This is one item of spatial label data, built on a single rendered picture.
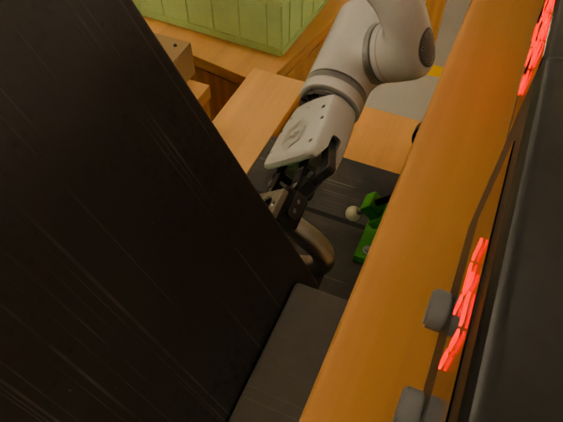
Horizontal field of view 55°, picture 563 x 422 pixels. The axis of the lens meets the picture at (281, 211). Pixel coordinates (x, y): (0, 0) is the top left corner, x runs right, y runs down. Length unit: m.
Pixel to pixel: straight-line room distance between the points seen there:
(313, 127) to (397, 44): 0.14
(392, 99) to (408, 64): 2.04
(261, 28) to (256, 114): 0.40
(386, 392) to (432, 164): 0.10
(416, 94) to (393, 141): 1.59
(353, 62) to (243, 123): 0.53
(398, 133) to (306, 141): 0.60
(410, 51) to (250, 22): 0.93
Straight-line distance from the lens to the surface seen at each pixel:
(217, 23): 1.64
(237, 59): 1.57
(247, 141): 1.16
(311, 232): 0.66
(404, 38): 0.68
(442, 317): 0.16
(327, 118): 0.65
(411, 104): 2.73
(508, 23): 0.32
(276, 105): 1.24
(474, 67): 0.28
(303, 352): 0.50
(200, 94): 1.37
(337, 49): 0.73
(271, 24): 1.54
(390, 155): 1.18
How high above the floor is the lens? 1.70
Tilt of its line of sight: 51 degrees down
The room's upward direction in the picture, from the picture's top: straight up
